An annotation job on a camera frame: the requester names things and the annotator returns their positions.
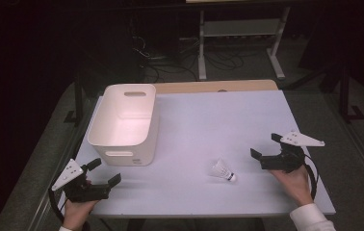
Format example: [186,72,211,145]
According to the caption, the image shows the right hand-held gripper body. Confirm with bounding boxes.
[259,129,326,174]

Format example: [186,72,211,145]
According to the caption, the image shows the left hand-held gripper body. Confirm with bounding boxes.
[51,158,113,203]

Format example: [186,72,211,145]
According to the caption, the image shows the white feather shuttlecock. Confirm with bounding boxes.
[208,157,237,183]

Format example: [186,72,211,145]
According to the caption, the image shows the white plastic storage bin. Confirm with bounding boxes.
[87,83,160,167]

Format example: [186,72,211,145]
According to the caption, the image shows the person's left hand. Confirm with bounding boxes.
[61,200,99,231]

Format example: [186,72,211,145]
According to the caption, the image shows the person's right hand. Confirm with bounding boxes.
[268,165,315,207]

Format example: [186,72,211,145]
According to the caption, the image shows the black metal stand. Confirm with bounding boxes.
[285,61,364,123]
[63,70,86,127]

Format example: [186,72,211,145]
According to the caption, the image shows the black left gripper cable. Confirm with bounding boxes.
[47,187,66,226]

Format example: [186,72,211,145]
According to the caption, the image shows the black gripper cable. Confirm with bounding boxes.
[302,153,319,202]
[47,187,66,226]

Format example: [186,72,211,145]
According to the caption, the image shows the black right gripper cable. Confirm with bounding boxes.
[302,153,319,202]

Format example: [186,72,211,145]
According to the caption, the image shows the white metal desk frame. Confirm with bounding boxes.
[185,0,292,82]

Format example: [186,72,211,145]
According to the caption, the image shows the black floor cables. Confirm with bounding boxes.
[131,34,246,83]

